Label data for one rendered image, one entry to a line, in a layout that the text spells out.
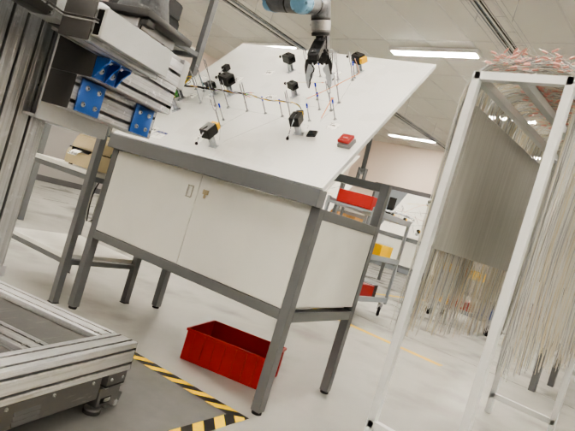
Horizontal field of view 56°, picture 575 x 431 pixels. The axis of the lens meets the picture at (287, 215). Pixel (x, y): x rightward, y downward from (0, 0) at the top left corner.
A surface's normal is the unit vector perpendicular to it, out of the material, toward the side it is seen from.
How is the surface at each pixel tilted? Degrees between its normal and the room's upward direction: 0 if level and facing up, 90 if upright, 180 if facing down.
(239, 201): 90
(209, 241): 90
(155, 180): 90
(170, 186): 90
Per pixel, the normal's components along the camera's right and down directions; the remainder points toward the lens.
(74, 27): -0.34, -0.09
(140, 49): 0.90, 0.28
